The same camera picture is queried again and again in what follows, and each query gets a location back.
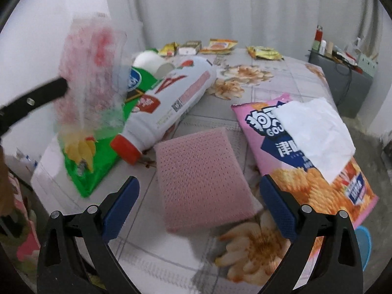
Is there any clear red-printed plastic bag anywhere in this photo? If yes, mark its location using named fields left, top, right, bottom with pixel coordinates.
left=54, top=13, right=126, bottom=135

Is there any pink mesh sponge pad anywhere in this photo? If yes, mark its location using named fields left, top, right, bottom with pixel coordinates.
left=155, top=127, right=262, bottom=232

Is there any blue plastic basin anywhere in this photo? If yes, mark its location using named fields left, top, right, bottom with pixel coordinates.
left=355, top=226, right=372, bottom=271

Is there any green potato chip bag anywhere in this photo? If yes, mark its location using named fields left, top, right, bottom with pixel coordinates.
left=59, top=65, right=159, bottom=198

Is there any floral tablecloth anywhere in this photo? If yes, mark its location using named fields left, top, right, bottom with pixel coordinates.
left=30, top=47, right=338, bottom=292

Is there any pink orange chip bag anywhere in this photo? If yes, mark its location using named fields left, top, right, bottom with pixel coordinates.
left=231, top=93, right=380, bottom=230

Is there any white paper napkin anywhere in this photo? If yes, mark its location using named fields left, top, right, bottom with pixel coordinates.
left=274, top=98, right=355, bottom=184

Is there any white red-capped drink bottle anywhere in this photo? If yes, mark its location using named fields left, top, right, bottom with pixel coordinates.
left=110, top=56, right=217, bottom=165

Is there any white toilet paper roll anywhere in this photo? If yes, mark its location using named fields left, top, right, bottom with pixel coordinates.
left=132, top=50, right=175, bottom=80

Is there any small yellow snack packet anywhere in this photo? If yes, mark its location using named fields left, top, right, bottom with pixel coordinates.
left=158, top=42, right=179, bottom=57

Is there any dark grey cabinet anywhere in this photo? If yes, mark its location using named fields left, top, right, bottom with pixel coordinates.
left=308, top=51, right=373, bottom=119

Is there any small white box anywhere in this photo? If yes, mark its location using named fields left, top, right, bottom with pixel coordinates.
left=177, top=40, right=202, bottom=56

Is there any mint green box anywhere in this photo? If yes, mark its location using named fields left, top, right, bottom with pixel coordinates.
left=357, top=53, right=378, bottom=78

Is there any orange snack packet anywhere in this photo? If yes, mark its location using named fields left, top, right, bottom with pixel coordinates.
left=200, top=38, right=238, bottom=54

